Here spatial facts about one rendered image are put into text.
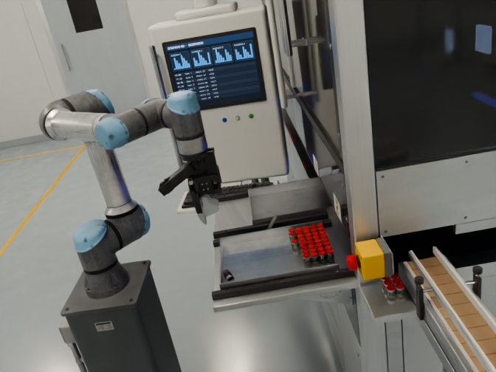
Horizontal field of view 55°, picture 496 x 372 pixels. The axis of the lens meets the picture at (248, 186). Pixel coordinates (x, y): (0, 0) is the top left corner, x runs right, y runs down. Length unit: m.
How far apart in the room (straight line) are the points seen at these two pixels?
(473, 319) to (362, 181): 0.39
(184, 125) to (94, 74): 5.76
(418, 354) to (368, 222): 0.49
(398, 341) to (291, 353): 1.02
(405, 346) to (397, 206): 0.47
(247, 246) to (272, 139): 0.72
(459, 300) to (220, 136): 1.32
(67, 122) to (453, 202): 1.03
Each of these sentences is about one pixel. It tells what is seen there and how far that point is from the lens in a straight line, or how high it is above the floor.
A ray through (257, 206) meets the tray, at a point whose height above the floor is 0.88.
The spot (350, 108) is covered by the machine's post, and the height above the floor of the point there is 1.37.
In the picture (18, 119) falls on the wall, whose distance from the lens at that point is 7.42.
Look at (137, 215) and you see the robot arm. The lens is 1.69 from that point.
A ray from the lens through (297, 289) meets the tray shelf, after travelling 1.35.
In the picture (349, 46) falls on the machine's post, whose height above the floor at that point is 1.51.
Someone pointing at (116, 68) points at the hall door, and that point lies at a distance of 6.84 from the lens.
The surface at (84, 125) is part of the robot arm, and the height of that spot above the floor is 1.40.
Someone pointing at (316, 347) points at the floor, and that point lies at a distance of 2.45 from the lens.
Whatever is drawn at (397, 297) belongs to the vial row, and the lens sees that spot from 1.28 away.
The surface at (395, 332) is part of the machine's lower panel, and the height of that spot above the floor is 0.70.
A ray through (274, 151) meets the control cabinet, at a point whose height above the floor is 0.93.
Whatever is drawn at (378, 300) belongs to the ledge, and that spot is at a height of 0.88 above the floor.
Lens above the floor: 1.69
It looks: 24 degrees down
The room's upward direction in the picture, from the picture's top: 11 degrees counter-clockwise
